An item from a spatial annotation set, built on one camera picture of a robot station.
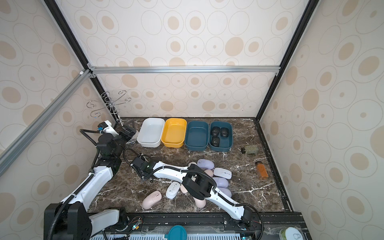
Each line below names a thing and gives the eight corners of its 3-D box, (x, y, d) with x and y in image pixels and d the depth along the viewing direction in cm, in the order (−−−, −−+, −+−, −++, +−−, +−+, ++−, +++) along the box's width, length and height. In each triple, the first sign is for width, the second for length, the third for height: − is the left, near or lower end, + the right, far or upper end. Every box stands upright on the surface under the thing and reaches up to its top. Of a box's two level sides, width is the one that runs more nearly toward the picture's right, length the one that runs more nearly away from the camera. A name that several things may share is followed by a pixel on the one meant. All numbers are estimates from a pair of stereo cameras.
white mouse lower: (163, 196, 84) (163, 195, 82) (171, 181, 89) (171, 179, 87) (174, 201, 82) (173, 199, 80) (181, 184, 88) (181, 183, 86)
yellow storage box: (161, 148, 104) (160, 143, 99) (165, 123, 119) (164, 118, 114) (185, 148, 104) (185, 143, 99) (186, 123, 119) (186, 118, 114)
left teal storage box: (185, 151, 103) (184, 146, 98) (186, 126, 118) (186, 121, 113) (209, 151, 103) (209, 146, 98) (207, 126, 118) (207, 121, 113)
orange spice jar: (259, 179, 90) (261, 177, 87) (254, 163, 97) (256, 160, 94) (266, 179, 90) (268, 177, 87) (261, 163, 97) (263, 160, 94)
